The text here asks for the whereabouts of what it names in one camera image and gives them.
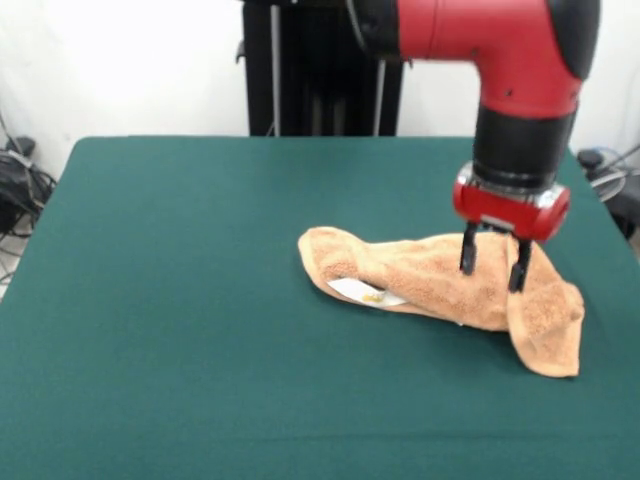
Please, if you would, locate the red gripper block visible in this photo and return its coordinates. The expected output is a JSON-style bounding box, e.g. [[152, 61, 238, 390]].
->
[[452, 180, 573, 294]]

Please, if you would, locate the tan terry towel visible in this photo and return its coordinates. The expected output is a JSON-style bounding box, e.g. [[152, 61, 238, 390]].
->
[[297, 226, 586, 379]]

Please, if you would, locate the black equipment stand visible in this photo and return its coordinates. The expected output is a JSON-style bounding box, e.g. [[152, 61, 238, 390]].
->
[[607, 174, 640, 241]]

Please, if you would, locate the dark green table cloth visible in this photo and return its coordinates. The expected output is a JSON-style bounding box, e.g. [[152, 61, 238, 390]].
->
[[0, 135, 640, 480]]

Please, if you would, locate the grey pedestal leg foot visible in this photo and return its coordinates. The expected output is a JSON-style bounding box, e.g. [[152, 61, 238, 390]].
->
[[577, 148, 607, 170], [4, 137, 37, 157]]

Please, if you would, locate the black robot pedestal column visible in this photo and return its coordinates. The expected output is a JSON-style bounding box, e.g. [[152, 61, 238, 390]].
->
[[233, 0, 407, 137]]

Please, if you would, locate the black cable tangle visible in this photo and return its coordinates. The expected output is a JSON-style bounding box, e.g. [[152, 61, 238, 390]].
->
[[0, 149, 57, 241]]

